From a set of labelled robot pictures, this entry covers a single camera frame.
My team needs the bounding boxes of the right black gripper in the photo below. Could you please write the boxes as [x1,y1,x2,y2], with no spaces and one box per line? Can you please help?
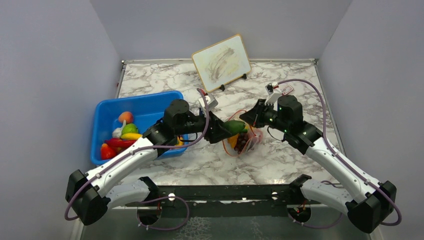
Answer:
[240,98,290,133]

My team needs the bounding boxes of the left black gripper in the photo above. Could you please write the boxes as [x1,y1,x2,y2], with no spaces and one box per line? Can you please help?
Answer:
[175,108,232,144]

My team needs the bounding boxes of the peach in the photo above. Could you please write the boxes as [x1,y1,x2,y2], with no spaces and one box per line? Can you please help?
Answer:
[118,111,134,124]
[250,128,264,144]

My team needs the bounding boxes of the dark green avocado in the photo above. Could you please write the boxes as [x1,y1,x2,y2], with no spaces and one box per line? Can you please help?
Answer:
[223,119,246,136]

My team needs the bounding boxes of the orange nugget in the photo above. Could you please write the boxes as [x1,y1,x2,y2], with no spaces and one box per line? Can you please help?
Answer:
[227,134,239,149]

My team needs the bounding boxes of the purple grapes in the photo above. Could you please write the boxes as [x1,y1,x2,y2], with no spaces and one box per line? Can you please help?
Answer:
[234,132,253,154]

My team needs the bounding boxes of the clear zip top bag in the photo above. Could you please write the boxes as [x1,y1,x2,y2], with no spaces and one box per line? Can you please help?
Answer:
[222,123,264,157]

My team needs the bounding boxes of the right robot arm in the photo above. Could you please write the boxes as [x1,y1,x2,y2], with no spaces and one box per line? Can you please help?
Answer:
[240,95,397,234]

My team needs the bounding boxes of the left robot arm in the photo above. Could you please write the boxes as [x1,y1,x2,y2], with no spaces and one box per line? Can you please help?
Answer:
[64,97,235,225]

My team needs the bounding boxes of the small red card box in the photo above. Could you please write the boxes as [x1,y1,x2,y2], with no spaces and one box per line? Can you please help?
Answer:
[281,85,294,96]

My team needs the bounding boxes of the blue plastic bin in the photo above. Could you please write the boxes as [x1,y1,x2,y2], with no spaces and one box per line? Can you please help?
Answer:
[90,90,184,166]

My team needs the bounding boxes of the light green vegetable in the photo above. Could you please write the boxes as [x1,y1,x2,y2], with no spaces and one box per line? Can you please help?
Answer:
[121,123,139,135]

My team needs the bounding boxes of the single yellow banana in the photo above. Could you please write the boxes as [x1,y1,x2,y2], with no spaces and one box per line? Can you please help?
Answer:
[120,132,143,141]

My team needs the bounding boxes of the white garlic bulb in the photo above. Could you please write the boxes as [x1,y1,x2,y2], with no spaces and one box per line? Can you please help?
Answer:
[112,120,127,139]

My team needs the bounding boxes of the red chili pepper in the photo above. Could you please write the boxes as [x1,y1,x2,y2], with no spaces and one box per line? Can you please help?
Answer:
[104,138,136,149]

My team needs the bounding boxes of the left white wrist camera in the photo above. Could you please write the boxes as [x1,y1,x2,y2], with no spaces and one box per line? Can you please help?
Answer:
[198,94,219,113]

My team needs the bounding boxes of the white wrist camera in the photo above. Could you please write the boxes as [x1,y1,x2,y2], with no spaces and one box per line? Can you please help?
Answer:
[264,82,282,106]
[198,94,219,113]

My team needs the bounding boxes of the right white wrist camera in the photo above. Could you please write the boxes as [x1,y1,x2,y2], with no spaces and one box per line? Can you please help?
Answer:
[264,82,282,106]

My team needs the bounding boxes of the whiteboard with yellow frame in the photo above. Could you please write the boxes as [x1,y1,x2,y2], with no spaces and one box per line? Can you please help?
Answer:
[191,34,252,92]

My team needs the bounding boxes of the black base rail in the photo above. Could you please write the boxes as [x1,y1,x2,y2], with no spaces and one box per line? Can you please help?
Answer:
[106,177,312,218]

